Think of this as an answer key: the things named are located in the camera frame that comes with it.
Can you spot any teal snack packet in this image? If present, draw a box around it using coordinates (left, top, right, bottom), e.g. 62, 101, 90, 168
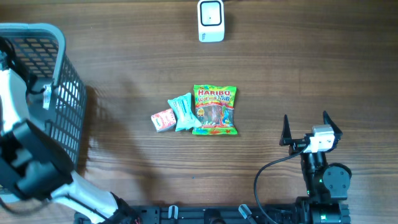
167, 93, 201, 131

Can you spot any red small carton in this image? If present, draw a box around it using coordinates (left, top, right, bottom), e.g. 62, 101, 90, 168
150, 108, 177, 132

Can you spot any grey plastic basket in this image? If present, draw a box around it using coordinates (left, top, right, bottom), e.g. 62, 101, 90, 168
1, 23, 86, 171

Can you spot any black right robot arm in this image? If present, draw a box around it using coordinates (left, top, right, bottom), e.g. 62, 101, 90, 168
279, 111, 352, 224

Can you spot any white barcode scanner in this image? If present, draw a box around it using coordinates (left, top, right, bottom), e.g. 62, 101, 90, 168
197, 0, 225, 43

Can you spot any Haribo gummy bag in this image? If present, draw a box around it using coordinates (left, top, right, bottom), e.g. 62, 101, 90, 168
193, 85, 238, 135

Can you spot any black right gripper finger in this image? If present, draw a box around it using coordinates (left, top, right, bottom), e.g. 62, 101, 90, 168
323, 111, 343, 139
279, 114, 293, 146

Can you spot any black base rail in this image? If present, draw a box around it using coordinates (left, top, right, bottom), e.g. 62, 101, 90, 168
73, 204, 351, 224

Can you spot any white tag on basket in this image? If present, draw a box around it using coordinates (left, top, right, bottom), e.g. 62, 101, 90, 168
43, 84, 52, 110

